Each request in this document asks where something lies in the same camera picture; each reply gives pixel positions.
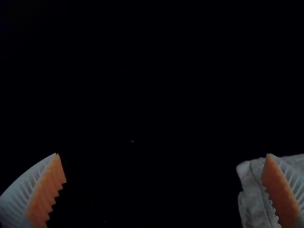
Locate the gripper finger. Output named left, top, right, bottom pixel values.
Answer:
left=261, top=153, right=304, bottom=228
left=0, top=152, right=67, bottom=228

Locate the pale towel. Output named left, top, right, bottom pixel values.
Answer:
left=235, top=153, right=304, bottom=228

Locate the black mat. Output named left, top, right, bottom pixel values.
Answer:
left=0, top=0, right=304, bottom=228

